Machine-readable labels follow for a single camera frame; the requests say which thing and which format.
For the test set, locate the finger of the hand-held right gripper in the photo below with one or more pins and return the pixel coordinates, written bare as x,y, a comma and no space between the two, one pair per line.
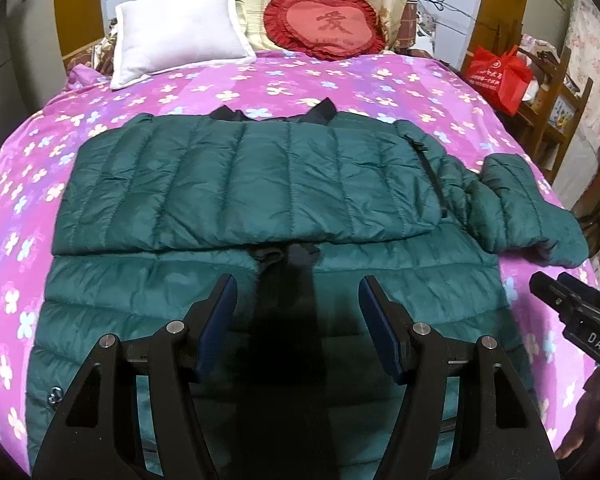
550,292
587,287

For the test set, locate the red shopping bag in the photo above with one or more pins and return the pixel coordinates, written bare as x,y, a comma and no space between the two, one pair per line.
500,80

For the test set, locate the white pillow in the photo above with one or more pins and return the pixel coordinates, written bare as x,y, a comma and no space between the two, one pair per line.
180,30

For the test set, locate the grey refrigerator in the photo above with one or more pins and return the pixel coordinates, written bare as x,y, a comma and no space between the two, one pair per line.
25,50

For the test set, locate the white panelled wooden headboard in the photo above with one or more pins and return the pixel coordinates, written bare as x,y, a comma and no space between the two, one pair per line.
460,30

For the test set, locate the red heart-shaped ruffled cushion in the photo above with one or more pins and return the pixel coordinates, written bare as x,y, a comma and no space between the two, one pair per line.
325,22

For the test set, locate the person's right hand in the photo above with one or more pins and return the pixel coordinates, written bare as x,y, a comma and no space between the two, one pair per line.
595,410

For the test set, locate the wooden shelf rack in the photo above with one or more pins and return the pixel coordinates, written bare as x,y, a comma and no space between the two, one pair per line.
555,95

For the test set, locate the brown floral quilt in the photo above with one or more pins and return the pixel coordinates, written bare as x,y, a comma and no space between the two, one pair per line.
408,30

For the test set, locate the dark green down jacket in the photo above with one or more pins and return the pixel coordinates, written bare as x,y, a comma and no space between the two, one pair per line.
260,185

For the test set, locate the pink floral bed sheet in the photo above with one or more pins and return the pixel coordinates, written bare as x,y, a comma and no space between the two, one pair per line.
280,85

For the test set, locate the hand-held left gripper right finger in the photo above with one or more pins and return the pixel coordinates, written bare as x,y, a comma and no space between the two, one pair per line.
380,322

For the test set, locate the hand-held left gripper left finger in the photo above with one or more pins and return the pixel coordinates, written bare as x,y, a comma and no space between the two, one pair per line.
215,322

